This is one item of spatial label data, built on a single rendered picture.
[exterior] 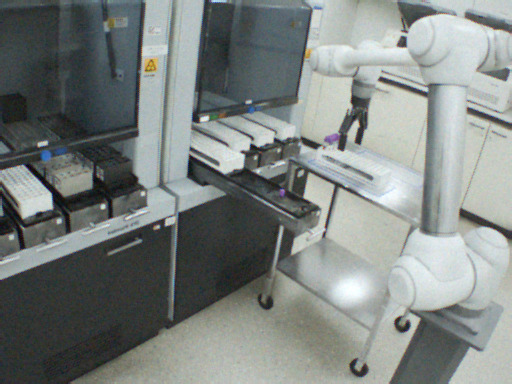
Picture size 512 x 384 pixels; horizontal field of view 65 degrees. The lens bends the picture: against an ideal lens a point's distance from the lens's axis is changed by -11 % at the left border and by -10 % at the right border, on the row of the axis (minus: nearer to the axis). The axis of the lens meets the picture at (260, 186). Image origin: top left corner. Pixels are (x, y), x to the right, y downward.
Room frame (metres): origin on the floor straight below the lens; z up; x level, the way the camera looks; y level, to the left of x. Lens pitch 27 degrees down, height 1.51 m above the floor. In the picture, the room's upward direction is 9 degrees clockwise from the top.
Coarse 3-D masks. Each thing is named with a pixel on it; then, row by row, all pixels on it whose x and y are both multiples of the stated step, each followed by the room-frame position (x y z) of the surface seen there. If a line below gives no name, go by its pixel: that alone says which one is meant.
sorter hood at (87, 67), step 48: (0, 0) 0.97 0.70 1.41; (48, 0) 1.07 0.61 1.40; (96, 0) 1.18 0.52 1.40; (144, 0) 1.31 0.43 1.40; (0, 48) 0.96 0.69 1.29; (48, 48) 1.07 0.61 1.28; (96, 48) 1.18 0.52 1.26; (0, 96) 0.95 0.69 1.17; (48, 96) 1.06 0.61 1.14; (96, 96) 1.19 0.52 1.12; (0, 144) 0.95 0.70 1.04; (48, 144) 1.06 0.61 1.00; (96, 144) 1.17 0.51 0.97
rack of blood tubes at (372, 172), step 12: (336, 156) 1.62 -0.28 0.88; (348, 156) 1.64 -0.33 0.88; (360, 156) 1.66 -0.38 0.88; (348, 168) 1.66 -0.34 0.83; (360, 168) 1.55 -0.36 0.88; (372, 168) 1.57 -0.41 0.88; (384, 168) 1.58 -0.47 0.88; (360, 180) 1.55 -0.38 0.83; (372, 180) 1.57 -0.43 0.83; (384, 180) 1.53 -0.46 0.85
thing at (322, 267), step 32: (288, 160) 1.68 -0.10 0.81; (384, 160) 1.83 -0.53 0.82; (352, 192) 1.47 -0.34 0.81; (384, 192) 1.50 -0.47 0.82; (416, 192) 1.55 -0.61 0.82; (416, 224) 1.30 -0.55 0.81; (320, 256) 1.80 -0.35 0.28; (352, 256) 1.84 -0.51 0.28; (320, 288) 1.55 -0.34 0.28; (352, 288) 1.58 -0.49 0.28; (384, 288) 1.62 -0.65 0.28; (384, 320) 1.40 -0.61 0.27
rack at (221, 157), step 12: (192, 132) 1.67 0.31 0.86; (192, 144) 1.55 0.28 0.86; (204, 144) 1.56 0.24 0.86; (216, 144) 1.58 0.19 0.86; (204, 156) 1.58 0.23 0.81; (216, 156) 1.47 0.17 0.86; (228, 156) 1.49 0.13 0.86; (240, 156) 1.50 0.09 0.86; (216, 168) 1.46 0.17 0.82; (228, 168) 1.45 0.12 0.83
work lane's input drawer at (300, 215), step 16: (192, 160) 1.53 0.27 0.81; (208, 176) 1.46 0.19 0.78; (224, 176) 1.43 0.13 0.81; (240, 176) 1.47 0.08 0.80; (256, 176) 1.48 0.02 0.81; (224, 192) 1.41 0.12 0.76; (240, 192) 1.36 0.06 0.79; (256, 192) 1.34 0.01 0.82; (272, 192) 1.38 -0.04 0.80; (288, 192) 1.39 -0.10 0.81; (256, 208) 1.31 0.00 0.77; (272, 208) 1.28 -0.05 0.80; (288, 208) 1.29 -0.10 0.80; (304, 208) 1.28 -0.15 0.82; (320, 208) 1.31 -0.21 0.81; (288, 224) 1.23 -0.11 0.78; (304, 224) 1.24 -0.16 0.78
